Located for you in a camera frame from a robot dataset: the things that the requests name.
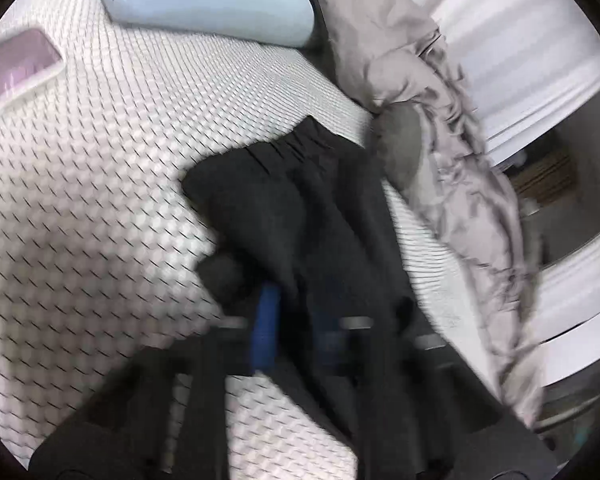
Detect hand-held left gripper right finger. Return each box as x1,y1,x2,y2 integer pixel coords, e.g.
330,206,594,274
315,310,561,480

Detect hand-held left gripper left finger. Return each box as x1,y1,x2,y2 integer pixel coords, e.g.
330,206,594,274
30,284,282,480

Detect black pants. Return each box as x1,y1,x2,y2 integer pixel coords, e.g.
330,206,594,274
180,115,456,480

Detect grey duvet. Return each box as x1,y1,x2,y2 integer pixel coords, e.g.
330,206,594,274
302,0,546,431

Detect light blue pillow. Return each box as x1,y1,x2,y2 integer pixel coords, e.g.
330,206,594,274
92,0,317,50

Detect white cabinet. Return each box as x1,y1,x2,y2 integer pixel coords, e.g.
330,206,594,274
425,0,600,391

